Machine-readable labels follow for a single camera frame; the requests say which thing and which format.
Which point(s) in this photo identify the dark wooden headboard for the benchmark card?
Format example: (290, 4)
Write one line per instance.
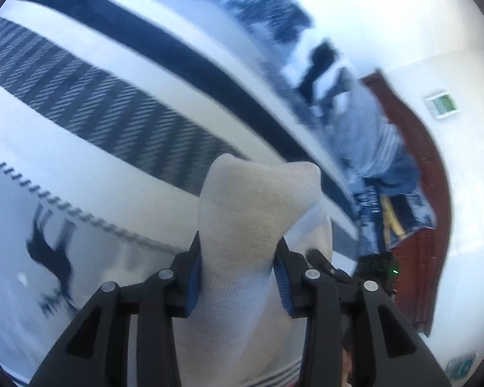
(425, 216)

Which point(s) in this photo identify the rolled blue patterned quilt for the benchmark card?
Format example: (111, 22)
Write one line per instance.
(302, 65)

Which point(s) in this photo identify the blue striped bed blanket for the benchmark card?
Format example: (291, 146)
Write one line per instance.
(111, 115)

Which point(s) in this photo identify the green wall thermostat panel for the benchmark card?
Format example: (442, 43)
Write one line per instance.
(441, 105)

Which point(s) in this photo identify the beige knit sweater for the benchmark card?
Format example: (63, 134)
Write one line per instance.
(239, 334)

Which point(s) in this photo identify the grey striped pillow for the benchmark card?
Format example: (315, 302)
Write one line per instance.
(358, 129)

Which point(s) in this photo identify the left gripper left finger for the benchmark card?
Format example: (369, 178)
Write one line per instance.
(93, 350)

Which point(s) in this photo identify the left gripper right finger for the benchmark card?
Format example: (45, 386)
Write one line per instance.
(385, 349)

